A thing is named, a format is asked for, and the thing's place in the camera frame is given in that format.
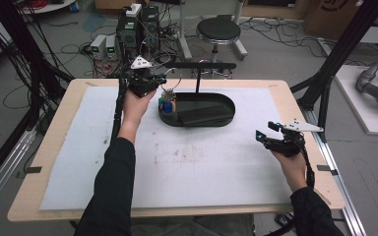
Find black tape strip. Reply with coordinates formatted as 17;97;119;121
316;164;340;177
15;165;43;180

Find white table frame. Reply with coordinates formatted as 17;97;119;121
176;0;249;61

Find black computer tower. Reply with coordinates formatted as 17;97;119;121
115;4;160;61

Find white platform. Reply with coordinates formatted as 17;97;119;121
334;63;378;138

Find person's right hand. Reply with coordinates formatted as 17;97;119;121
271;148;308;194

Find black frame with cables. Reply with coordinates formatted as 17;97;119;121
0;0;75;193

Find black floor cables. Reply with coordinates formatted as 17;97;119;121
238;18;327;57

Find black oval tray with stand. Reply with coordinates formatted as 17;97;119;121
157;61;237;128

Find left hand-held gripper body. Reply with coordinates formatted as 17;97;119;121
119;55;160;98

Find aluminium rail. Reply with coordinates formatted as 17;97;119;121
302;107;368;236
0;127;37;218

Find white power adapter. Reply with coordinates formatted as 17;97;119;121
125;3;143;19

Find white foam mat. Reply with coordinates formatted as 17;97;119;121
38;86;293;211

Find round black stool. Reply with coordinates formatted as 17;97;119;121
195;16;243;63

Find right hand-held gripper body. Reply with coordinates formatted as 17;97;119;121
264;119;325;158

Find cardboard box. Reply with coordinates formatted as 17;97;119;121
302;0;375;41

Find key bunch with coloured tags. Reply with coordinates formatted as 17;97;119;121
157;67;182;114

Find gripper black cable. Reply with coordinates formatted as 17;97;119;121
299;139;317;191
110;76;128;144

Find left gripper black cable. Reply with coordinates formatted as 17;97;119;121
110;76;128;144

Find person's left hand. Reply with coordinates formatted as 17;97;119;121
120;88;158;133

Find black metal frame post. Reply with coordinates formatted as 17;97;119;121
289;0;378;143

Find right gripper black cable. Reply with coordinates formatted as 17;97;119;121
299;139;317;191

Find black wallet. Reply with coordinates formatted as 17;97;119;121
176;104;235;128

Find grey power supply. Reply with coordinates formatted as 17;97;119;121
90;33;108;61
105;34;119;61

